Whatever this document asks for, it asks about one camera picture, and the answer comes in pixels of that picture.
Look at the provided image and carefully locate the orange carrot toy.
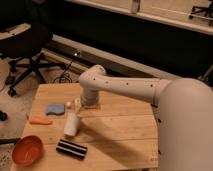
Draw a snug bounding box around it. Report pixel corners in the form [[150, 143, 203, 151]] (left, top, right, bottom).
[[29, 116, 52, 125]]

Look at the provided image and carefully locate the black rectangular box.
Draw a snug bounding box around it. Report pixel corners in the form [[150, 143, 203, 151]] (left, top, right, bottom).
[[56, 139, 88, 160]]

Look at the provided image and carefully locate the wooden table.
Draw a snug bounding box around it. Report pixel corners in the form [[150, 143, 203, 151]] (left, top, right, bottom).
[[10, 92, 158, 171]]

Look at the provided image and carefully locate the black cable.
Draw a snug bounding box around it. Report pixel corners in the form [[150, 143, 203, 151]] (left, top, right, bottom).
[[52, 53, 80, 84]]

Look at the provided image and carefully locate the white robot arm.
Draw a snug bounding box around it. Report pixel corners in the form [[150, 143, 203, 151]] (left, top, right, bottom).
[[79, 65, 213, 171]]

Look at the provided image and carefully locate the black office chair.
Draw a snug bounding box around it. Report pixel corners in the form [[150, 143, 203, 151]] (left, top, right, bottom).
[[0, 0, 66, 97]]

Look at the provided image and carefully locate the blue sponge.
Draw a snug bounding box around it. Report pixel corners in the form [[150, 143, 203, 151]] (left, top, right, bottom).
[[46, 104, 65, 115]]

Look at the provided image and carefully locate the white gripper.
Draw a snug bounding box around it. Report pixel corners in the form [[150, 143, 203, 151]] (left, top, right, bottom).
[[74, 88, 99, 116]]

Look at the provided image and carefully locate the office chair base background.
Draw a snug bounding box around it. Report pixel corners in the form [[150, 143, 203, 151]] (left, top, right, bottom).
[[188, 0, 213, 25]]

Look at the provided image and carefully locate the orange bowl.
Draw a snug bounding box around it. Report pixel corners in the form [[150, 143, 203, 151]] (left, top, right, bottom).
[[12, 135, 44, 166]]

